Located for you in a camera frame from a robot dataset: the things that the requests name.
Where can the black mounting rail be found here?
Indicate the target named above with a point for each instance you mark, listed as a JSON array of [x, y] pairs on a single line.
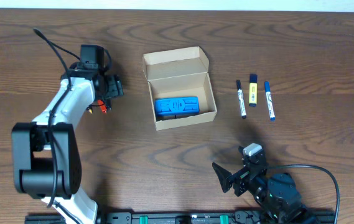
[[239, 216]]

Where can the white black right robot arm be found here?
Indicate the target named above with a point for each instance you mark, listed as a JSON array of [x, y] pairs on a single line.
[[276, 195]]

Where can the cardboard box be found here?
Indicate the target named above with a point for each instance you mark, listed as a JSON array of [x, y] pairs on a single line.
[[180, 73]]

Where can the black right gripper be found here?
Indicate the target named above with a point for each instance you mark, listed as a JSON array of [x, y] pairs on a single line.
[[241, 178]]

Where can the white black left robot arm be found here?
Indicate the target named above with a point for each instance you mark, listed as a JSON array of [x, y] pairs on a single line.
[[46, 161]]

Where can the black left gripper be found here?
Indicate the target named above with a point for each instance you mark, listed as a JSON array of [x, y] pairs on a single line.
[[116, 85]]

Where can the yellow highlighter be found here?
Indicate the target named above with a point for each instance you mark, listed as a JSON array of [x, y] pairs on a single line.
[[253, 85]]

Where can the blue whiteboard eraser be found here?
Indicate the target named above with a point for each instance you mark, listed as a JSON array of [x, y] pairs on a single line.
[[177, 106]]

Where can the red black stapler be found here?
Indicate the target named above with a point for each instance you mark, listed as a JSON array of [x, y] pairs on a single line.
[[103, 106]]

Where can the blue whiteboard marker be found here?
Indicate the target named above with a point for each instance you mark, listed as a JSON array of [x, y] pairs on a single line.
[[269, 101]]

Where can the black whiteboard marker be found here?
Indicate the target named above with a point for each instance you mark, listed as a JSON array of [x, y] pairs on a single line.
[[241, 100]]

